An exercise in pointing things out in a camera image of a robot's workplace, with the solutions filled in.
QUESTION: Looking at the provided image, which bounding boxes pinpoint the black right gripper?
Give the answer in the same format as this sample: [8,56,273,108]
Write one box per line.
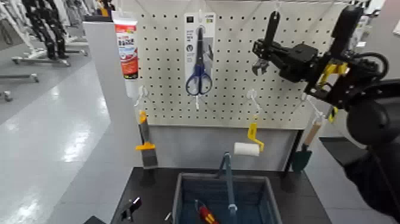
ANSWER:
[251,39,320,83]

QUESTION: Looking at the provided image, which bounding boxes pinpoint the black adjustable wrench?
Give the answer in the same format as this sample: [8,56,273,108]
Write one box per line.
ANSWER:
[251,10,281,77]

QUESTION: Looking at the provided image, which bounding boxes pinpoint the teal plastic crate grey rim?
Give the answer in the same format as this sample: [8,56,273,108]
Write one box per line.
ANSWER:
[171,172,283,224]

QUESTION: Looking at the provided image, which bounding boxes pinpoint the beige pegboard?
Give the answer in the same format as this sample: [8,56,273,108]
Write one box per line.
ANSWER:
[132,0,352,130]

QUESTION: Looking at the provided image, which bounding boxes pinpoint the grey panel under pegboard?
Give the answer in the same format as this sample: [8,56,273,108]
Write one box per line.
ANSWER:
[146,124,299,172]

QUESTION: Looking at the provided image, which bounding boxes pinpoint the black yellow hazard tape strip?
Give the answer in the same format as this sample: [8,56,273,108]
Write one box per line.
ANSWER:
[327,105,340,123]

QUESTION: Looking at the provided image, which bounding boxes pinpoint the white red sealant tube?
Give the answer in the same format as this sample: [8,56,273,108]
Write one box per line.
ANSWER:
[111,10,140,98]

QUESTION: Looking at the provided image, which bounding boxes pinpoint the black robot on stand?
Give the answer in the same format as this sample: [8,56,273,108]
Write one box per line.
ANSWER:
[21,0,70,60]

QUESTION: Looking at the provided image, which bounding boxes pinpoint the white robot on stand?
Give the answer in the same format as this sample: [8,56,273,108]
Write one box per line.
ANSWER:
[0,0,35,52]

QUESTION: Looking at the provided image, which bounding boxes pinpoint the red yellow handled pliers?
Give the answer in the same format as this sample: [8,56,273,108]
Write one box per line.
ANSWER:
[194,199,220,224]

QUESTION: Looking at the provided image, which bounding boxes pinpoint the paint brush orange grey handle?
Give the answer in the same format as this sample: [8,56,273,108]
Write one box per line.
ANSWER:
[135,110,159,168]

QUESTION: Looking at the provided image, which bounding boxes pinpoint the blue handled scissors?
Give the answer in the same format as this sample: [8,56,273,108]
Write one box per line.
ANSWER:
[185,26,214,97]

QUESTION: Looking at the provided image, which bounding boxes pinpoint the blue-handled scissors in package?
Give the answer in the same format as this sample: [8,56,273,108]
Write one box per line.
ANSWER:
[183,12,217,83]

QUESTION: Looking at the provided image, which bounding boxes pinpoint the black pegboard stand post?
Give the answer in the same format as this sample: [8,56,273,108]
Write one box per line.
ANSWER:
[281,129,305,191]

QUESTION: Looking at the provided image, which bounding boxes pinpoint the white paint roller yellow handle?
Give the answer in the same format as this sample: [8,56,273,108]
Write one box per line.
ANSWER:
[233,122,265,157]

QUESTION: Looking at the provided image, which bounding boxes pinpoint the green trowel wooden handle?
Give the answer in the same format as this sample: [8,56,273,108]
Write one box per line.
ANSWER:
[291,121,323,173]

